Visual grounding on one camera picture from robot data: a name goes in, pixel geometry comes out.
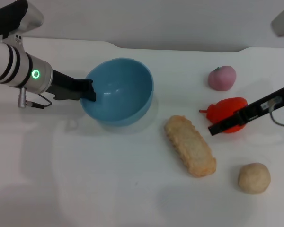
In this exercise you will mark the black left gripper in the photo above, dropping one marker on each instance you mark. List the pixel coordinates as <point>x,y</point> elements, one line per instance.
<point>66,88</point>

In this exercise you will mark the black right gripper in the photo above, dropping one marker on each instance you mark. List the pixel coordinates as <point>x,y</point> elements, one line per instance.
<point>258,108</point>

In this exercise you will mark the blue plastic bowl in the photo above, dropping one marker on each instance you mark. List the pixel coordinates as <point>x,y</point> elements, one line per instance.
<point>125,94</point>

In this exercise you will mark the long toasted bread loaf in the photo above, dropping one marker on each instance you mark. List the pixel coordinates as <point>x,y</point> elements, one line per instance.
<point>189,146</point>

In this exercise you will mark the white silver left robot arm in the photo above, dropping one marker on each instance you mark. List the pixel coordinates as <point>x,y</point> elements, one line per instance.
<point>16,66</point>

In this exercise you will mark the red toy pear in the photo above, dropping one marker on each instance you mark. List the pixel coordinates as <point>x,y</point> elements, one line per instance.
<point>221,108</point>

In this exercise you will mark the pink toy peach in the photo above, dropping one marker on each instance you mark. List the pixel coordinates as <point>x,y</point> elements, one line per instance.
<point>222,79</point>

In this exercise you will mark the round beige bun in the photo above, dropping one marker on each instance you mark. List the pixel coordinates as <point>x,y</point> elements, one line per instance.
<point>254,178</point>

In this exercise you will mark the left wrist camera housing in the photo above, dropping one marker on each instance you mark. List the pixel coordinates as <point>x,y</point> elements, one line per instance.
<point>14,16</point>

